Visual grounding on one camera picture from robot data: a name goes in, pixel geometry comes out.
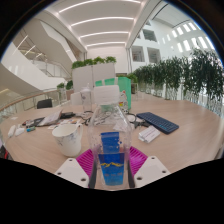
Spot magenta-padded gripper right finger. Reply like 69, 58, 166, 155
128, 145, 172, 189

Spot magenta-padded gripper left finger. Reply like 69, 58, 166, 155
54, 148, 101, 189

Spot clear blue-labelled water bottle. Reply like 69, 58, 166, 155
87, 84, 133, 191

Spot white ceramic mug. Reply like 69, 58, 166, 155
51, 122, 84, 158

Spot white paper packet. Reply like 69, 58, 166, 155
137, 125, 161, 144

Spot dark blue keyboard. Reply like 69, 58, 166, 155
136, 111, 180, 135

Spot black flat device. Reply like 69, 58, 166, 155
59, 111, 76, 120

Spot open white booklet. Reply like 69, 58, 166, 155
37, 109, 63, 127

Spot white computer mouse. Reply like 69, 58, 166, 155
14, 127, 26, 137

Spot white power strip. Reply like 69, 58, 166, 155
7, 124, 18, 138

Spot black office chair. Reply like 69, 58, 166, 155
36, 98, 53, 110

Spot clear plastic tumbler bottle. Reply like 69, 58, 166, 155
79, 83, 94, 114

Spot green tote bag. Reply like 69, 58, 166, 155
94, 76, 132, 111

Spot row of green hedge plants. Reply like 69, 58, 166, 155
133, 48, 224, 111

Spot ceiling light strips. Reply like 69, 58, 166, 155
58, 0, 143, 48

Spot black tangled cables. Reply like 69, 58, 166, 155
126, 113, 151, 129

